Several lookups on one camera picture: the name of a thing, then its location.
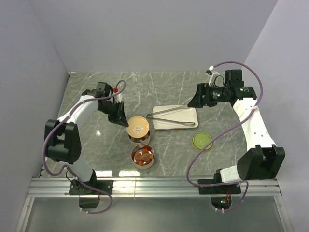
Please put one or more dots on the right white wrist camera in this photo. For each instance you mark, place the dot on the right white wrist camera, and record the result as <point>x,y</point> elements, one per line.
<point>213,74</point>

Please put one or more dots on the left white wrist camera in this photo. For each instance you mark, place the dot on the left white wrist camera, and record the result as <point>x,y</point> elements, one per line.
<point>118,98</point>

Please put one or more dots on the orange chicken wing piece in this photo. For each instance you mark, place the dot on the orange chicken wing piece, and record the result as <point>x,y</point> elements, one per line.
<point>145,154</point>

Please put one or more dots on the large orange fish piece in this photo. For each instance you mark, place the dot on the large orange fish piece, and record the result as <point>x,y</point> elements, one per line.
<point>138,159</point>

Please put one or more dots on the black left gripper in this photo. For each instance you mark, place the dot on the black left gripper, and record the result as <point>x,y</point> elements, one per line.
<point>119,118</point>

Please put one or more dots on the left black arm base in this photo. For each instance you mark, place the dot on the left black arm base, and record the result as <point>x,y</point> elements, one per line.
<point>95,188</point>

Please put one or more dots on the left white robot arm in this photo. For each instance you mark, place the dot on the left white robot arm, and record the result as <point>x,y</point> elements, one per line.
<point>61,136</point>

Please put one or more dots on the beige round lid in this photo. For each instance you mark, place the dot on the beige round lid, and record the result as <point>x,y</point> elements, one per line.
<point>138,127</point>

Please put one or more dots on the green round lid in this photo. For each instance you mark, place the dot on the green round lid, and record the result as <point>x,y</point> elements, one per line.
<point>200,139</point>

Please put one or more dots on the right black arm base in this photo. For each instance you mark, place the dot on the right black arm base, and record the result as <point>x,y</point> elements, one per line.
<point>220,190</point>

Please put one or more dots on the steel bowl near rail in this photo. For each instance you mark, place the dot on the steel bowl near rail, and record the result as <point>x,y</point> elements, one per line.
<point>147,162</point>

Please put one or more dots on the metal food tongs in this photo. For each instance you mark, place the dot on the metal food tongs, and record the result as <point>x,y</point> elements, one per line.
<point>169,120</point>

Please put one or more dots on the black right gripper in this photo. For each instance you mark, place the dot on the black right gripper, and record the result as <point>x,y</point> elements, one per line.
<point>197,101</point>

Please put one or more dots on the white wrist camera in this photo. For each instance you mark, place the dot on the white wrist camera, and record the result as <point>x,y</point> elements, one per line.
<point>118,98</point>
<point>213,74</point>

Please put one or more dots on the white rectangular plate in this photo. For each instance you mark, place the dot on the white rectangular plate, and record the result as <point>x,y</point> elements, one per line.
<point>173,116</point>

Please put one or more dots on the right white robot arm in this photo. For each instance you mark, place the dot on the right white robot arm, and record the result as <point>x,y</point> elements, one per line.
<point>263,157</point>

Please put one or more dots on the steel bowl far from rail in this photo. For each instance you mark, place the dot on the steel bowl far from rail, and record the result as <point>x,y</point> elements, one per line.
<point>142,140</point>

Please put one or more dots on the aluminium front rail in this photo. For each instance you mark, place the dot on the aluminium front rail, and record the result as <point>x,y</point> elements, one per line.
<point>143,187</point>

